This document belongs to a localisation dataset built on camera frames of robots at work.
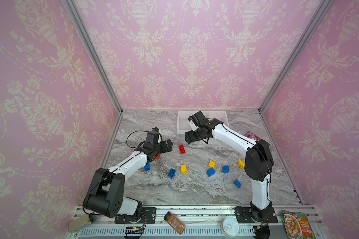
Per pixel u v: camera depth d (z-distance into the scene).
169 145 0.82
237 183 0.83
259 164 0.51
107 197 0.43
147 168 0.89
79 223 0.70
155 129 0.82
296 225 0.71
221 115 1.10
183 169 0.88
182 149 0.97
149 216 0.74
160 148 0.81
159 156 0.97
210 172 0.89
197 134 0.77
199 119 0.73
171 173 0.87
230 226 0.67
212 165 0.90
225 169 0.87
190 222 0.73
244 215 0.73
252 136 1.03
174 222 0.69
